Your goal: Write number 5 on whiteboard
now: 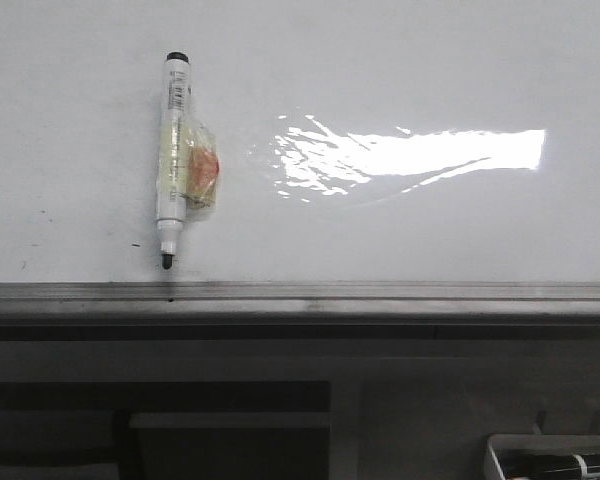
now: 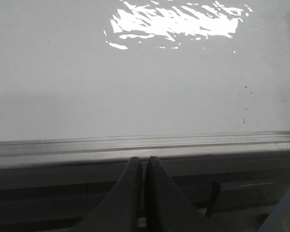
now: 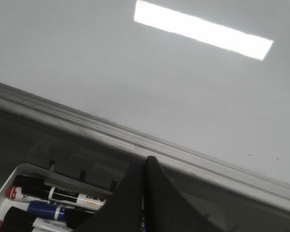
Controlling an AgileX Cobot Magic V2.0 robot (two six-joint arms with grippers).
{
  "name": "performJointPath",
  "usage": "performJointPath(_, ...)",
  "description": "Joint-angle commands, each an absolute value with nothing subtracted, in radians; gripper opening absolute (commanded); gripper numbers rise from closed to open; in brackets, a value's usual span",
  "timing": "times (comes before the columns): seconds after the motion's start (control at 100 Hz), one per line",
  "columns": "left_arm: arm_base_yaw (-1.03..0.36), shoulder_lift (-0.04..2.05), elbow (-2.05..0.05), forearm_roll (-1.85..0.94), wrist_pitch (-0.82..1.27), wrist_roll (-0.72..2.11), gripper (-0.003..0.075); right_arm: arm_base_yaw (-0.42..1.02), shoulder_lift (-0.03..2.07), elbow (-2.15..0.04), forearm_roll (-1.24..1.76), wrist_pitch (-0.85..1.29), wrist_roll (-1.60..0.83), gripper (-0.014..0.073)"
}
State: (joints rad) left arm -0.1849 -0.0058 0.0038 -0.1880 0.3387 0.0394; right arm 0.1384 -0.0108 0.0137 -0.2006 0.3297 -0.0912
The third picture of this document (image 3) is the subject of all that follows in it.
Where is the white whiteboard with aluminium frame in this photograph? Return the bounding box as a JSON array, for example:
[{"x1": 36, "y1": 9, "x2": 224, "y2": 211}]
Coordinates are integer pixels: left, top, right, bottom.
[{"x1": 0, "y1": 0, "x2": 290, "y2": 211}]

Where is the white marker tray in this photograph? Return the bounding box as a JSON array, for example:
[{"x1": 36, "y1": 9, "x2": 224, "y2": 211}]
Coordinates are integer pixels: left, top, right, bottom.
[{"x1": 0, "y1": 162, "x2": 145, "y2": 232}]

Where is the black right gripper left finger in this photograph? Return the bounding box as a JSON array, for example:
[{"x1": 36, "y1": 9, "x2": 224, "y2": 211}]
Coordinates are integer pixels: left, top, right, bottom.
[{"x1": 75, "y1": 159, "x2": 145, "y2": 232}]

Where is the blue whiteboard marker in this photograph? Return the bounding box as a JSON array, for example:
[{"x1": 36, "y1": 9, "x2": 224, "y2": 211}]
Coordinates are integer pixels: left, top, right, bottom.
[{"x1": 28, "y1": 200, "x2": 95, "y2": 222}]

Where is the red capped whiteboard marker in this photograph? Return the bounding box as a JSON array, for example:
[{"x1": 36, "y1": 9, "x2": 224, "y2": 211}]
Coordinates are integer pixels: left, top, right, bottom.
[{"x1": 5, "y1": 186, "x2": 106, "y2": 211}]

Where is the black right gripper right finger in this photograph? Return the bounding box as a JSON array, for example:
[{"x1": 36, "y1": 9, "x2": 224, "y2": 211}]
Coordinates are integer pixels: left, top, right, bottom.
[{"x1": 145, "y1": 156, "x2": 222, "y2": 232}]

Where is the black capped whiteboard marker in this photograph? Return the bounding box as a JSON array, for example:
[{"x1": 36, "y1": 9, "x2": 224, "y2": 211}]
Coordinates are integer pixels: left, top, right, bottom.
[{"x1": 0, "y1": 206, "x2": 73, "y2": 232}]

